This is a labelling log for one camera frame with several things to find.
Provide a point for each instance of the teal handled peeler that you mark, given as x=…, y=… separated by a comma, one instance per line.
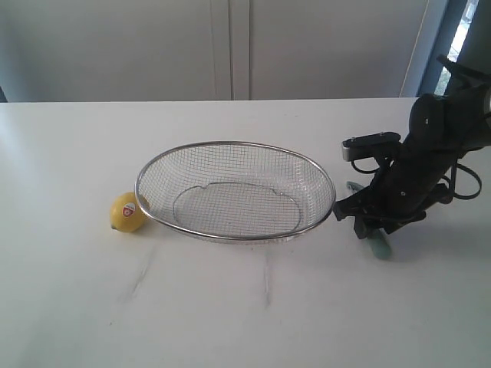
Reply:
x=376, y=239

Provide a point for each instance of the yellow lemon with sticker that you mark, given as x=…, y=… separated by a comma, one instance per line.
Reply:
x=125, y=213

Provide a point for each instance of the grey window frame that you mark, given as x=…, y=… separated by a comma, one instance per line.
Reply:
x=463, y=36

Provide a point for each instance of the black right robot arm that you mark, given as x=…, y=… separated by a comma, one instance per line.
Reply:
x=467, y=129

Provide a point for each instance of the white cabinet doors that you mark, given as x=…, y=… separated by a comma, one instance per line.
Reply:
x=53, y=51

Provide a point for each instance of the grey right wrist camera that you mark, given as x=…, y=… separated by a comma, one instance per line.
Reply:
x=382, y=145

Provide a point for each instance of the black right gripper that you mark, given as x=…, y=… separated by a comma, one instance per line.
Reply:
x=403, y=193

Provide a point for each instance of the oval wire mesh basket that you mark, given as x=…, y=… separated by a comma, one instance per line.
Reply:
x=235, y=192

